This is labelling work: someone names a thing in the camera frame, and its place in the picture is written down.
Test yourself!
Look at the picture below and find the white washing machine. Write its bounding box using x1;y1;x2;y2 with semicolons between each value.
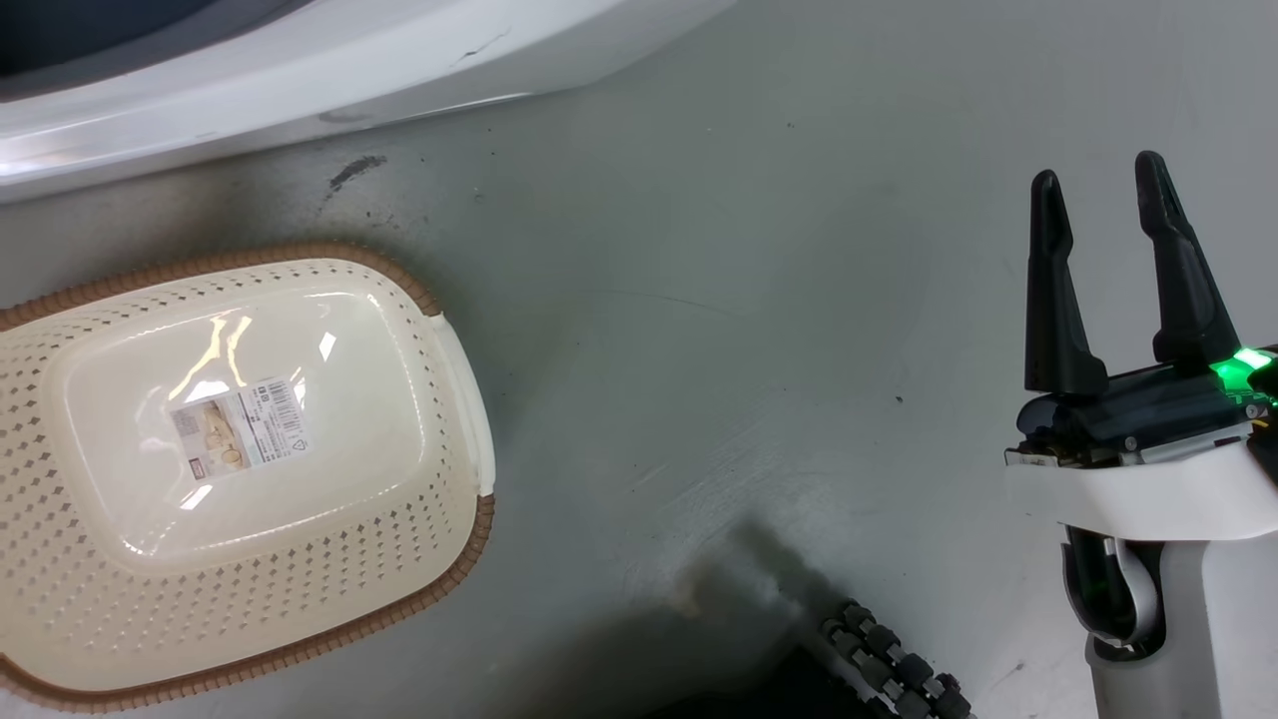
0;0;740;206

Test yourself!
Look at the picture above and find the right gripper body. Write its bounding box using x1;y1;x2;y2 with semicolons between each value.
1004;345;1278;543

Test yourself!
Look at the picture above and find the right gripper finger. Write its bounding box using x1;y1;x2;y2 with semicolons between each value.
1025;170;1108;397
1135;151;1242;368

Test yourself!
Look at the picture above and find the cream perforated laundry basket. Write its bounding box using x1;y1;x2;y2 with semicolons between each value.
0;242;497;713

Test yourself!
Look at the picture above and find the product label sticker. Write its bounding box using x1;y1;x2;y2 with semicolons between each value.
168;376;311;485

